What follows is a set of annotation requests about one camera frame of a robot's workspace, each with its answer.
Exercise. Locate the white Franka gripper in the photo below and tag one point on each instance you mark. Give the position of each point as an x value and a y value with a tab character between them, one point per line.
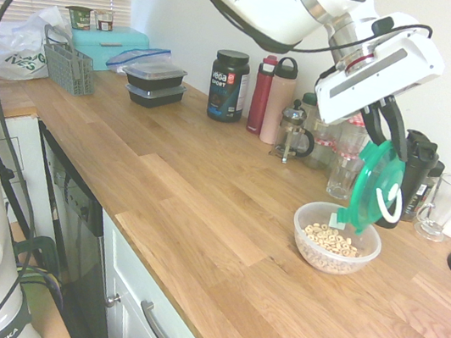
419	58

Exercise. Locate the green round container lid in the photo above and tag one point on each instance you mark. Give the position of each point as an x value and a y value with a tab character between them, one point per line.
374	179

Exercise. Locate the white Franka Panda arm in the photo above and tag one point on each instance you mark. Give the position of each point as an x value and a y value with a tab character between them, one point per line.
278	1

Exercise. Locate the glass jar green lid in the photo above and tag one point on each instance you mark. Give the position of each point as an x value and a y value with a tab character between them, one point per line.
309	98

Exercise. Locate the clear plastic food bowl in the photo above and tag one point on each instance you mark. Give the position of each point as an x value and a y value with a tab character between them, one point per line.
322	262

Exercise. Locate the black takeaway container clear lid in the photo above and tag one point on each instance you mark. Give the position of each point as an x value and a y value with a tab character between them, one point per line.
154	74
155	97

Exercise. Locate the black shaker bottle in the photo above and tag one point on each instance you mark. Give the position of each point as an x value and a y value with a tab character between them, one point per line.
419	165

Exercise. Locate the clear drinking glass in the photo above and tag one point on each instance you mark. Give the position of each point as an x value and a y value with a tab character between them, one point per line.
342	179

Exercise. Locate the black cap spice bottle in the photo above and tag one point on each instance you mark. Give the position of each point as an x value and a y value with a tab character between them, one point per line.
432	184

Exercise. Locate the glass French press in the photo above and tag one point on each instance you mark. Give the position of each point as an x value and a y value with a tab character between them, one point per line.
293	132

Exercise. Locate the pink insulated bottle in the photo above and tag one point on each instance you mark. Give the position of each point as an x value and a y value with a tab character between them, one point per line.
277	108

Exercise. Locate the cereal rings heap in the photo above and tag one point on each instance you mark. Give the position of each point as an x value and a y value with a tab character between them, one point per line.
328	239

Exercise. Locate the red water bottle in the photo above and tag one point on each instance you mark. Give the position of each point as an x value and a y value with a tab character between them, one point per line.
260	97

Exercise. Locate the black Vega protein tub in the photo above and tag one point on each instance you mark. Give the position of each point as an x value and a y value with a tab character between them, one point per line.
226	87

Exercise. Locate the clear zip bag blue seal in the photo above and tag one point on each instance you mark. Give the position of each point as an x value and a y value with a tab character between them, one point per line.
140	57

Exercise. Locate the teal bread box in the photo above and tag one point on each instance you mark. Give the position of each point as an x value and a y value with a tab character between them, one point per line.
112	41

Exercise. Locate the white cabinet front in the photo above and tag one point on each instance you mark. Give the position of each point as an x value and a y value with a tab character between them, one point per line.
135	275

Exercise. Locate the grey plastic cutlery basket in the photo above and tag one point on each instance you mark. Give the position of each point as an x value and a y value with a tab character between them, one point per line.
71	71

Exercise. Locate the black dishwasher front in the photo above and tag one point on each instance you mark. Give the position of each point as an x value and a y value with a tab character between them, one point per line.
82	232

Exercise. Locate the round metal cabinet knob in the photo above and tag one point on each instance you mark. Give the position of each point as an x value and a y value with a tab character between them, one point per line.
114	299

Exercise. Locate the green yogurt cup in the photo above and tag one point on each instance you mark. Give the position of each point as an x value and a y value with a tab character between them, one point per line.
78	18

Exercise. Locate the green metal clamp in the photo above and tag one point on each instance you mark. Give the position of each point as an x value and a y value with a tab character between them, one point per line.
41	251

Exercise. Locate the white plastic shopping bag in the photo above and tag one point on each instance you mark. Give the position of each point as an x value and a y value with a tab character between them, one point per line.
16	54

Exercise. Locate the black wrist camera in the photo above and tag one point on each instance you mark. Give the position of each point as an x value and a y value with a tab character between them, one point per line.
382	25

